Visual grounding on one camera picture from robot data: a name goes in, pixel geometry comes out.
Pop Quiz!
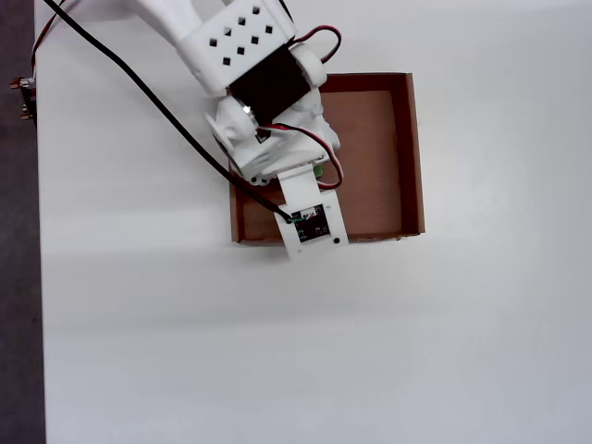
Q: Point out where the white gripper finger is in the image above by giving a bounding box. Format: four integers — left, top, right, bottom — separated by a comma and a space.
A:
317, 104, 344, 164

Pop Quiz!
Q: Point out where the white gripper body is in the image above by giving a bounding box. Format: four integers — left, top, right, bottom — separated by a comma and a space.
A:
205, 91, 324, 187

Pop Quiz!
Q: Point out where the brown cardboard box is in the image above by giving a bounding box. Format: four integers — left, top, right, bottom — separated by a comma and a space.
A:
229, 71, 426, 246

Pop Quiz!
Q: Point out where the red black servo cable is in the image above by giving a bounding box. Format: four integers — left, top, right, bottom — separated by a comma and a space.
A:
258, 122, 345, 191
293, 26, 344, 64

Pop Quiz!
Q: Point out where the thick black cable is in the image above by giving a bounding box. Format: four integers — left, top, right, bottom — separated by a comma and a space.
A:
42, 0, 295, 224

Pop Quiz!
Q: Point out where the thin red cable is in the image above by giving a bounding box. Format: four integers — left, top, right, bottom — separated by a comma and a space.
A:
29, 0, 70, 87

